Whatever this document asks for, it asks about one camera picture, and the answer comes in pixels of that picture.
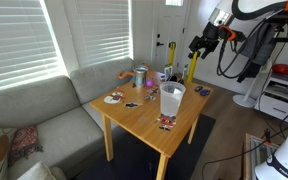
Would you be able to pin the black jacket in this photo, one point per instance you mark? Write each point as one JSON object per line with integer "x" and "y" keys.
{"x": 257, "y": 50}

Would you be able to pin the wide white window blinds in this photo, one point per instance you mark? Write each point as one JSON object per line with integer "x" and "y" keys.
{"x": 17, "y": 40}

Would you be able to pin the black toy car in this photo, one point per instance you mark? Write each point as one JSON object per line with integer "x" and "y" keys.
{"x": 198, "y": 88}

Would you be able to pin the orange octopus plush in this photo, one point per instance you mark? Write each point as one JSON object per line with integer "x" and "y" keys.
{"x": 125, "y": 74}

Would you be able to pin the white floor stand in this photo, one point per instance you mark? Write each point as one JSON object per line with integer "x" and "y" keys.
{"x": 247, "y": 100}

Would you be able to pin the metal tumbler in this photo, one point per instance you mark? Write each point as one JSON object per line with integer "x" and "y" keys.
{"x": 140, "y": 78}

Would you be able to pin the red object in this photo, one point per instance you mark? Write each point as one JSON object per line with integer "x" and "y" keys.
{"x": 280, "y": 69}

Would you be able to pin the small grey sticker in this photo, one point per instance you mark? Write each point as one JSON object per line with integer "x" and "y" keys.
{"x": 152, "y": 90}
{"x": 149, "y": 97}

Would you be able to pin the dark rug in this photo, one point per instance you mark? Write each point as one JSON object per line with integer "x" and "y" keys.
{"x": 134, "y": 160}

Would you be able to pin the white flat packet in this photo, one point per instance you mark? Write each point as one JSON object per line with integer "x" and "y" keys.
{"x": 163, "y": 77}

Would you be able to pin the white cushion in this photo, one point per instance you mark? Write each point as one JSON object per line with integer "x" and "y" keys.
{"x": 40, "y": 171}

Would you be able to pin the blue toy car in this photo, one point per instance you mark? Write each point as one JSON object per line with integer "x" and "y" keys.
{"x": 204, "y": 92}

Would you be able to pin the white shelf unit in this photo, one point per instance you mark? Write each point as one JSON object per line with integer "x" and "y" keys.
{"x": 277, "y": 100}

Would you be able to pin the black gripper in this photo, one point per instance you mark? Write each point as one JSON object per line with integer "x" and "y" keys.
{"x": 211, "y": 36}

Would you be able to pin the white door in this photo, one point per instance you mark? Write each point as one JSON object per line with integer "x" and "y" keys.
{"x": 165, "y": 26}

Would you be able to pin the wooden table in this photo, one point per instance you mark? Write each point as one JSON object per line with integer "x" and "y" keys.
{"x": 134, "y": 120}

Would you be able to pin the black wrist camera orange mount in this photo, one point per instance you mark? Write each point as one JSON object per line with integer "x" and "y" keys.
{"x": 229, "y": 33}

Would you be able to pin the narrow white window blinds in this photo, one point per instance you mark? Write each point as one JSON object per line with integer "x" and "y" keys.
{"x": 100, "y": 30}

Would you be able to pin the small black sticker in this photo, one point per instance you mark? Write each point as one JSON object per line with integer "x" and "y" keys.
{"x": 131, "y": 104}

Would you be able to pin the red patterned cloth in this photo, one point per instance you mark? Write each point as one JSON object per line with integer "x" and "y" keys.
{"x": 24, "y": 141}

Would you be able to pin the yellow post black cap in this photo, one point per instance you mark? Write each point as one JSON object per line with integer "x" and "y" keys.
{"x": 192, "y": 68}
{"x": 172, "y": 53}

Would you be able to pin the grey fabric sofa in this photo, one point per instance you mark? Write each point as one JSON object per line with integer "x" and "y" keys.
{"x": 50, "y": 100}

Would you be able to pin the translucent plastic cup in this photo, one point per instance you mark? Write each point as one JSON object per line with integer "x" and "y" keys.
{"x": 170, "y": 103}

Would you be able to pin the metal frame cart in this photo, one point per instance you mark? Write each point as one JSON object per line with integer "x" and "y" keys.
{"x": 255, "y": 156}

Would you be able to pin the purple ball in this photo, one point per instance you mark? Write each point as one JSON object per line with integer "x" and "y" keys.
{"x": 149, "y": 82}

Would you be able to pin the black orange clamp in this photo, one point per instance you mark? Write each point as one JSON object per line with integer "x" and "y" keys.
{"x": 267, "y": 136}

